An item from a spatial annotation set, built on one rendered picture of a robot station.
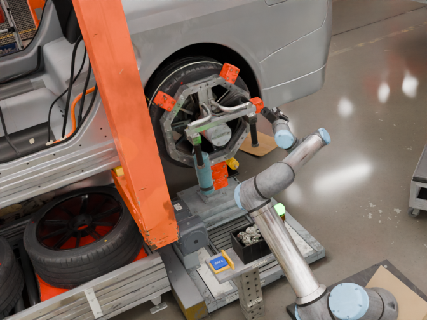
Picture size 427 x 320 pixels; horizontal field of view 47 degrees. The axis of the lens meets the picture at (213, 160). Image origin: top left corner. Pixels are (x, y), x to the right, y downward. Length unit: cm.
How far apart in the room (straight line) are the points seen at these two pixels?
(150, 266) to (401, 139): 236
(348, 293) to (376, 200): 151
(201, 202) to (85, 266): 93
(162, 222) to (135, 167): 37
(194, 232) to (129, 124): 91
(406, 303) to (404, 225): 114
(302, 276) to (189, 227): 88
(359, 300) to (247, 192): 63
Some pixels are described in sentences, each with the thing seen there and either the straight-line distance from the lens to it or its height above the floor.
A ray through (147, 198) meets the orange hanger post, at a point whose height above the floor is 85.
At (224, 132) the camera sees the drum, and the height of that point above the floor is 86.
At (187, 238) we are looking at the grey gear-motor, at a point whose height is 37.
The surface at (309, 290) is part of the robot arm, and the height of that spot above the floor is 57.
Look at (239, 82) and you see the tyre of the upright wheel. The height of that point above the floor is 101.
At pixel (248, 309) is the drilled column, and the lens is 279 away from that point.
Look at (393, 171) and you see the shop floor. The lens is 387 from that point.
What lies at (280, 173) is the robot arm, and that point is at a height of 102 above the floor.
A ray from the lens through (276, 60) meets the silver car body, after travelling 305.
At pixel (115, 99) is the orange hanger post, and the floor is 139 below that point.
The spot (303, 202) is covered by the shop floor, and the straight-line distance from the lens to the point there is 356.
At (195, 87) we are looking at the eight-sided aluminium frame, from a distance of 273.
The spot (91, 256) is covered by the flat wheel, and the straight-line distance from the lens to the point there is 275.
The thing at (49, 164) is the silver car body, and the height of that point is 91.
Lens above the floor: 226
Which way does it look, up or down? 33 degrees down
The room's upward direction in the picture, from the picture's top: 10 degrees counter-clockwise
